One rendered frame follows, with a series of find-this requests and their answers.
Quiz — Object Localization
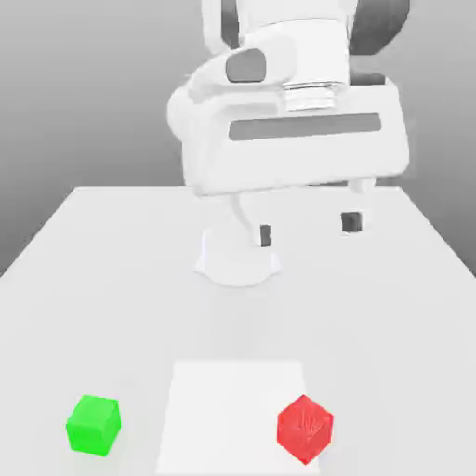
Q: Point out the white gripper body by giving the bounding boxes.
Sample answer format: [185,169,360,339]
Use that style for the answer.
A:
[179,76,411,198]

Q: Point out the small green cube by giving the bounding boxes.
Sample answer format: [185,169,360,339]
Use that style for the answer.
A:
[65,394,123,458]

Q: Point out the small red cube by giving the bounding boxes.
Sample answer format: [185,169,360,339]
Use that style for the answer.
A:
[275,393,335,467]

